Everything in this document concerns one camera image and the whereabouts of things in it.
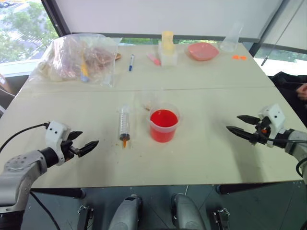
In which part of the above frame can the metal table latch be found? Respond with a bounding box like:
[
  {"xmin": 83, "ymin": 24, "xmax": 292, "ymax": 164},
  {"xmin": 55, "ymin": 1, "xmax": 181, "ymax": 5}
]
[
  {"xmin": 212, "ymin": 207, "xmax": 231, "ymax": 230},
  {"xmin": 76, "ymin": 204, "xmax": 94, "ymax": 230}
]

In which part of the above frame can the pink bowl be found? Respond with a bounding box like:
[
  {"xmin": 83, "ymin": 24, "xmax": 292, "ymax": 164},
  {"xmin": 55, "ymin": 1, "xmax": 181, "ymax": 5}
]
[{"xmin": 187, "ymin": 42, "xmax": 220, "ymax": 62}]

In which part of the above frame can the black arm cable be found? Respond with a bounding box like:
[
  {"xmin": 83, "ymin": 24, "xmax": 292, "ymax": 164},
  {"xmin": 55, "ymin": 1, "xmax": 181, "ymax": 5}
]
[
  {"xmin": 0, "ymin": 122, "xmax": 50, "ymax": 154},
  {"xmin": 268, "ymin": 138, "xmax": 307, "ymax": 179}
]

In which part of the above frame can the person bare hand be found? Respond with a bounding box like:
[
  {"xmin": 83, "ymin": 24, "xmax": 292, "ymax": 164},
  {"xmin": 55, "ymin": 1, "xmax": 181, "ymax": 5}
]
[{"xmin": 297, "ymin": 83, "xmax": 307, "ymax": 101}]

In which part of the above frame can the grey rounded robot leg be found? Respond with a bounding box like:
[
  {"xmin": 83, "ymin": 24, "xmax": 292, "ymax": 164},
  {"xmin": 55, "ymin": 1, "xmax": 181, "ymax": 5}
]
[
  {"xmin": 171, "ymin": 192, "xmax": 206, "ymax": 230},
  {"xmin": 108, "ymin": 194, "xmax": 142, "ymax": 230}
]

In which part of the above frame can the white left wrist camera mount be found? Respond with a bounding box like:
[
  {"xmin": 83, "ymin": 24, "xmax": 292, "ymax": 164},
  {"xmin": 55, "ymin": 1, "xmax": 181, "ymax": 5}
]
[{"xmin": 45, "ymin": 121, "xmax": 72, "ymax": 166}]

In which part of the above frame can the clear syringe with orange tip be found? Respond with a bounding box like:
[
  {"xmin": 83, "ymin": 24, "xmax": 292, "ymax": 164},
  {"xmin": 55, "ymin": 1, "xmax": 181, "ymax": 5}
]
[{"xmin": 118, "ymin": 103, "xmax": 132, "ymax": 149}]

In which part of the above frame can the clear square plastic container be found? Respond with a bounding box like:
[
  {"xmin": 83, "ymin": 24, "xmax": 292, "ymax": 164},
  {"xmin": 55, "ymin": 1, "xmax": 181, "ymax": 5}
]
[{"xmin": 158, "ymin": 42, "xmax": 178, "ymax": 67}]

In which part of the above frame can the person in dark clothing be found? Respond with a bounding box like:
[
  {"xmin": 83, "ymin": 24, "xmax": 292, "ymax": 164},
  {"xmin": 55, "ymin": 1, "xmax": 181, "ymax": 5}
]
[{"xmin": 267, "ymin": 71, "xmax": 307, "ymax": 126}]

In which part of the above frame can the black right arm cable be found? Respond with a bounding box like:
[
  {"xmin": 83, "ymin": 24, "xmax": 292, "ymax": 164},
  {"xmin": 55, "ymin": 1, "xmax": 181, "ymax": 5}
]
[{"xmin": 268, "ymin": 138, "xmax": 307, "ymax": 179}]

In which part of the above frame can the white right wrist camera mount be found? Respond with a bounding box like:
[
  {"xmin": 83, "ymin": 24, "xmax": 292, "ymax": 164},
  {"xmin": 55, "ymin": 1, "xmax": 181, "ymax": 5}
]
[{"xmin": 258, "ymin": 103, "xmax": 286, "ymax": 136}]

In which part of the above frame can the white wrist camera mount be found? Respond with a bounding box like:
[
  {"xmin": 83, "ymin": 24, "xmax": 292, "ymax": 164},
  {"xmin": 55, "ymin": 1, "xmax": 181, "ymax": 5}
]
[
  {"xmin": 258, "ymin": 103, "xmax": 286, "ymax": 136},
  {"xmin": 45, "ymin": 121, "xmax": 72, "ymax": 166}
]

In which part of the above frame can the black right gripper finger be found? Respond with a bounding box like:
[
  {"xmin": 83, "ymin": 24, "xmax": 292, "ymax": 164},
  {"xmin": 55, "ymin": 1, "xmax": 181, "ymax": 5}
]
[
  {"xmin": 236, "ymin": 115, "xmax": 261, "ymax": 126},
  {"xmin": 225, "ymin": 126, "xmax": 255, "ymax": 144}
]

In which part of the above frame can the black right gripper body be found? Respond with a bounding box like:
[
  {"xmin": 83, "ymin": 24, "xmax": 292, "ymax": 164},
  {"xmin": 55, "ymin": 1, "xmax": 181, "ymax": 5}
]
[{"xmin": 250, "ymin": 116, "xmax": 273, "ymax": 145}]

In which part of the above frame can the beaker with red liquid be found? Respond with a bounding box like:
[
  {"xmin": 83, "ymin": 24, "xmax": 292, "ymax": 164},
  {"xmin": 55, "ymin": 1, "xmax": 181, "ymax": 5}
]
[{"xmin": 149, "ymin": 103, "xmax": 184, "ymax": 144}]

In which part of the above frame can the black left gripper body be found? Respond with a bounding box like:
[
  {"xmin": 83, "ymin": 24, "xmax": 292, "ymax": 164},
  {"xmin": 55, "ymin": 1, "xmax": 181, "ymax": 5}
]
[{"xmin": 60, "ymin": 139, "xmax": 80, "ymax": 162}]

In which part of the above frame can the pink marker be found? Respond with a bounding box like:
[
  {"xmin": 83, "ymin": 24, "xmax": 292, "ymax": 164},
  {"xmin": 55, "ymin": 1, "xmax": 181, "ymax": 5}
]
[{"xmin": 146, "ymin": 53, "xmax": 162, "ymax": 66}]

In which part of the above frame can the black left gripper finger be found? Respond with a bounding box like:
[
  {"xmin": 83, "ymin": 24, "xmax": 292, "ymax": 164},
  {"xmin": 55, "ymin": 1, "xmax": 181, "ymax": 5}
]
[
  {"xmin": 78, "ymin": 140, "xmax": 100, "ymax": 158},
  {"xmin": 69, "ymin": 130, "xmax": 83, "ymax": 142}
]

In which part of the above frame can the pale yellow plastic bottle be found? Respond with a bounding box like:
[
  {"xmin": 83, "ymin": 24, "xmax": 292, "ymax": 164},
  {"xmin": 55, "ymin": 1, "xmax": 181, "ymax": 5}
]
[{"xmin": 161, "ymin": 30, "xmax": 176, "ymax": 56}]

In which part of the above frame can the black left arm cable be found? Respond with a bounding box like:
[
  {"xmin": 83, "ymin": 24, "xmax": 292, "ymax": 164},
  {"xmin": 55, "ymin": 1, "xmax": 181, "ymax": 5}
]
[{"xmin": 0, "ymin": 122, "xmax": 50, "ymax": 154}]

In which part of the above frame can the black table frame bar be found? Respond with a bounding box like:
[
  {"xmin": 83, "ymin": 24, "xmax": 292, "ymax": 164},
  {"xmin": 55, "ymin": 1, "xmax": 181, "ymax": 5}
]
[
  {"xmin": 216, "ymin": 182, "xmax": 306, "ymax": 195},
  {"xmin": 30, "ymin": 187, "xmax": 86, "ymax": 199}
]

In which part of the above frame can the clear plastic bag with contents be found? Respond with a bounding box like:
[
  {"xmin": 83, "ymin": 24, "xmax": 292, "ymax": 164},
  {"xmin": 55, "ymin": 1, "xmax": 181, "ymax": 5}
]
[{"xmin": 29, "ymin": 33, "xmax": 123, "ymax": 85}]

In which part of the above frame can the black cable under table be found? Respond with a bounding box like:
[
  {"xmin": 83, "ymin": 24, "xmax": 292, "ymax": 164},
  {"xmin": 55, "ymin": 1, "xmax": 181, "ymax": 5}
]
[{"xmin": 29, "ymin": 191, "xmax": 61, "ymax": 230}]

